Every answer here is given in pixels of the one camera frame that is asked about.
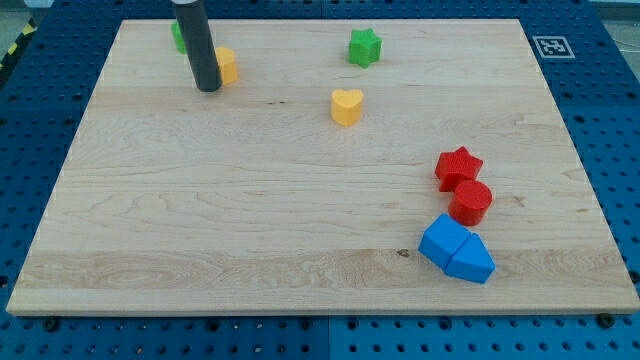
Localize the black screw front left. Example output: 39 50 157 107
43 317 59 333

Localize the blue cube block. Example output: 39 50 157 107
418 213 471 270

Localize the green block behind rod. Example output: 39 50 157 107
170 20 187 55

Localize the green star block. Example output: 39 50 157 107
347 28 382 68

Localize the black screw front right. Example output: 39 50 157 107
597 313 616 329

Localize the red star block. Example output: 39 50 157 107
434 146 483 192

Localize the yellow heart block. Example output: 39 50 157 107
330 89 364 127

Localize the black screw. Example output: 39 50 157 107
43 317 59 333
597 313 616 329

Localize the yellow black hazard tape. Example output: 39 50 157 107
1 17 38 71

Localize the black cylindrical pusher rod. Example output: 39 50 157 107
172 0 222 92

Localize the white fiducial marker tag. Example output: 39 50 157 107
533 35 575 59

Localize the red cylinder block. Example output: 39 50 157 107
448 180 493 226

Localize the blue triangle block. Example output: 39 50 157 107
445 233 496 284

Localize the yellow block behind rod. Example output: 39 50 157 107
215 47 239 85

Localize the wooden board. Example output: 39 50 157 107
7 19 639 317

